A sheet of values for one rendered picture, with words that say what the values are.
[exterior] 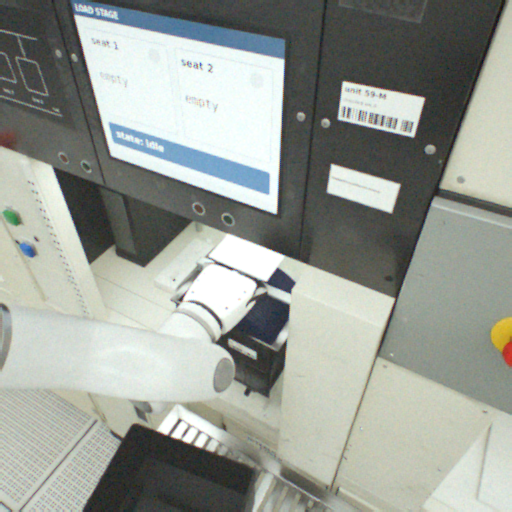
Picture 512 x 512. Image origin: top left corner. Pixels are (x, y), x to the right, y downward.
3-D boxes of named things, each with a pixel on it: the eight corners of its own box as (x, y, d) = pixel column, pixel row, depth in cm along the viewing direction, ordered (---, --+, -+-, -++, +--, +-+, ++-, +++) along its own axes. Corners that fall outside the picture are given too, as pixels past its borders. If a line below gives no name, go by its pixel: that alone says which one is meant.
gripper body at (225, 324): (175, 323, 76) (212, 281, 83) (225, 349, 72) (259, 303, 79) (170, 295, 71) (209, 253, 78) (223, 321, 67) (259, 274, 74)
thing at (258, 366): (179, 360, 100) (160, 262, 78) (228, 300, 113) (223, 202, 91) (274, 412, 91) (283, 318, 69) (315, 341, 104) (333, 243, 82)
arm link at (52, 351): (48, 313, 40) (247, 344, 63) (-27, 296, 49) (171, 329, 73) (19, 417, 38) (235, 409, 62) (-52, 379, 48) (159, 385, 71)
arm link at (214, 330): (170, 335, 75) (181, 322, 77) (214, 357, 72) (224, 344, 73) (164, 303, 69) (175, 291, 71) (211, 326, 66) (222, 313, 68)
